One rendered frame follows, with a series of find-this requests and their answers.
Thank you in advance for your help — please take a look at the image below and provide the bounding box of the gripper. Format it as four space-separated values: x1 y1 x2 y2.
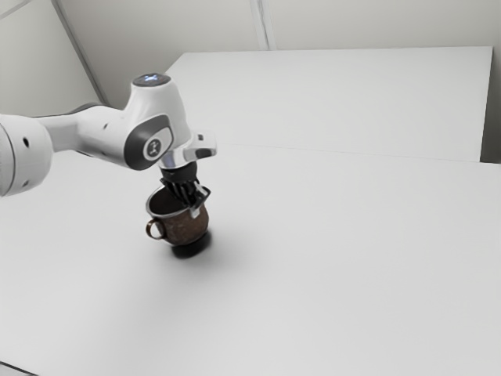
159 161 212 219

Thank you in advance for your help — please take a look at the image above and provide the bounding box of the brown rusty metal mug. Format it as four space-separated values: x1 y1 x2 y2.
145 186 211 248

